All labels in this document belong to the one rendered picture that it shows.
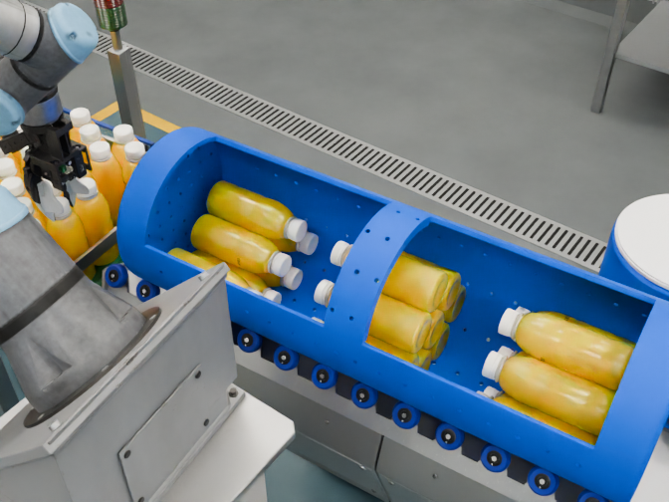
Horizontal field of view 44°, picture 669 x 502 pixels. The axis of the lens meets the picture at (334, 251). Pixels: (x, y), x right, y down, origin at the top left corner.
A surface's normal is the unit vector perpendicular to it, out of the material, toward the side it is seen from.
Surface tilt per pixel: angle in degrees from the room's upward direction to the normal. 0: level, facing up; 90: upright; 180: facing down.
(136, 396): 90
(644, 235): 0
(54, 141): 90
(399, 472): 71
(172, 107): 0
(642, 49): 0
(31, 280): 46
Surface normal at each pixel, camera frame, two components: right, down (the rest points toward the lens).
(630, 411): -0.39, -0.05
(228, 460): 0.00, -0.73
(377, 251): -0.18, -0.49
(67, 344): 0.11, -0.19
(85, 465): 0.87, 0.34
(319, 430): -0.49, 0.30
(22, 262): 0.52, -0.17
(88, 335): 0.30, -0.38
